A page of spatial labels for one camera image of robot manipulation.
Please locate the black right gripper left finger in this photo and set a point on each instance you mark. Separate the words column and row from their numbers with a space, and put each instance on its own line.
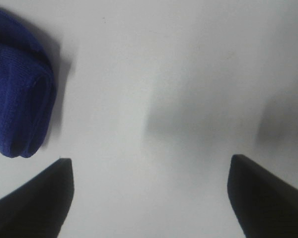
column 39, row 207

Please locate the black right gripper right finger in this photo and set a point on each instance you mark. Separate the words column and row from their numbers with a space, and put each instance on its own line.
column 265, row 205

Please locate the blue towel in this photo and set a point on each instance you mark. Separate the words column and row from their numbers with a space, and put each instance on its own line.
column 27, row 90

